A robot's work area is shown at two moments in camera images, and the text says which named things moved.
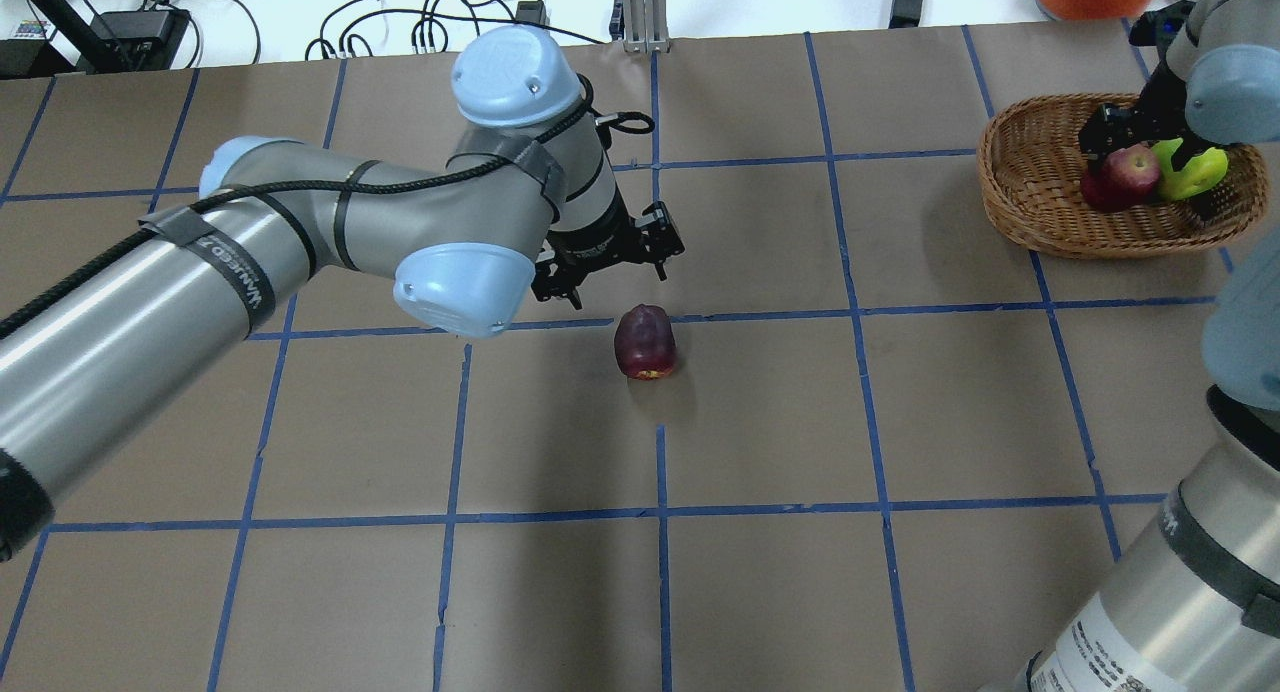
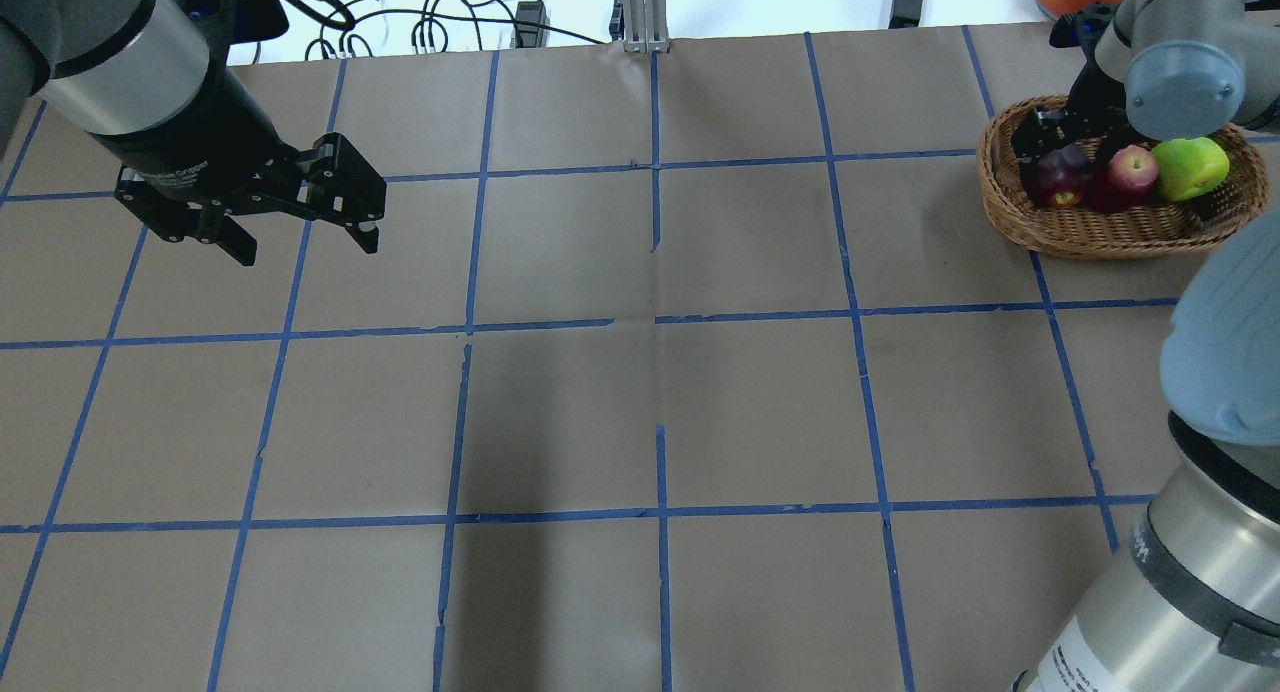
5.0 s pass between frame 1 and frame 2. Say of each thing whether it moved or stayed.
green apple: stayed
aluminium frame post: stayed
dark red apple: moved
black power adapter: stayed
